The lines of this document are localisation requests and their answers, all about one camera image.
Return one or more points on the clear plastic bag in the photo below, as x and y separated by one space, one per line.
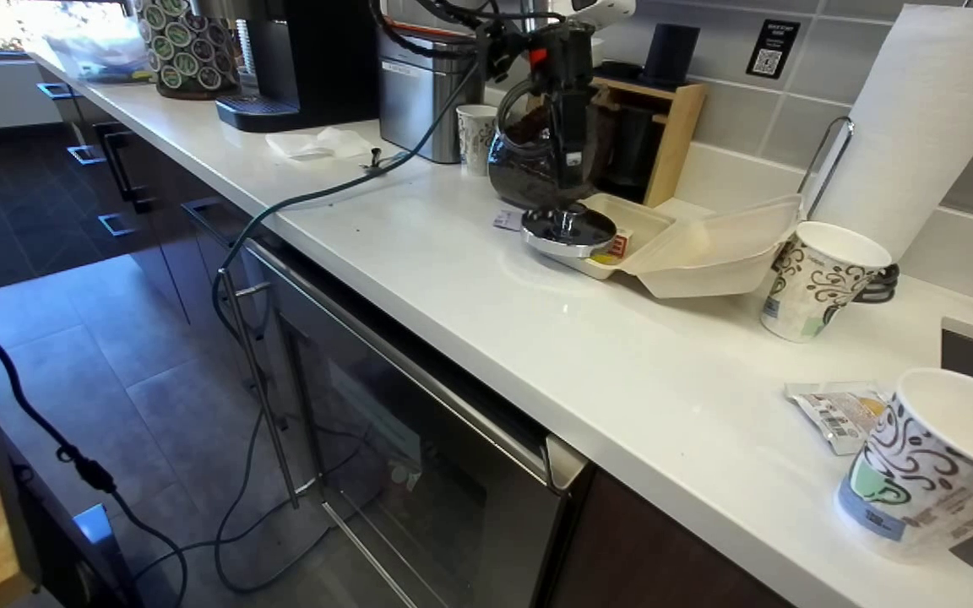
101 53

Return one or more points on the clear snack packet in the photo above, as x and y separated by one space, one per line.
835 415

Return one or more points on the small flat sachet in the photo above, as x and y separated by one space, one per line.
509 222

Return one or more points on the yellow toy block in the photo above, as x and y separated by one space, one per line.
607 260

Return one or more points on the small white paper cup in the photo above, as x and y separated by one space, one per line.
475 135

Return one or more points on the wooden rack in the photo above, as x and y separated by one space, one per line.
677 135

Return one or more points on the under-counter glass door fridge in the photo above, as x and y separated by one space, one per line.
420 475

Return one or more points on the white paper towel roll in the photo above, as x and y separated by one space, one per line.
927 123

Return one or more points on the dark jar in rack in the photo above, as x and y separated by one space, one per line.
629 157

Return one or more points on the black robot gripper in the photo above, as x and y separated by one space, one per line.
563 78

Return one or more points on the black wall sticker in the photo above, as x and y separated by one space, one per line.
776 48

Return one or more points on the white crumpled napkin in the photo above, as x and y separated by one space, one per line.
320 142

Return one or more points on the shiny round jug lid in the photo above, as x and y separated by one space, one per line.
569 227

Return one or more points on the black coffee machine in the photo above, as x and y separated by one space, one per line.
320 55

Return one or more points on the black box speaker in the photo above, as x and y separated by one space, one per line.
672 55

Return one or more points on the orange toy cube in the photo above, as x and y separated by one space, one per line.
621 249

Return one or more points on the beige foam takeout container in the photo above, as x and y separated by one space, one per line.
702 257

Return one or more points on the metal paper towel holder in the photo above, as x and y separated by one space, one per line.
822 171

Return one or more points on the large patterned paper cup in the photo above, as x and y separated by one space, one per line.
937 460

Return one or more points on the stainless steel canister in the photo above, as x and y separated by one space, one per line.
420 106

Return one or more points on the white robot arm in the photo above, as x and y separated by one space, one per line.
595 7

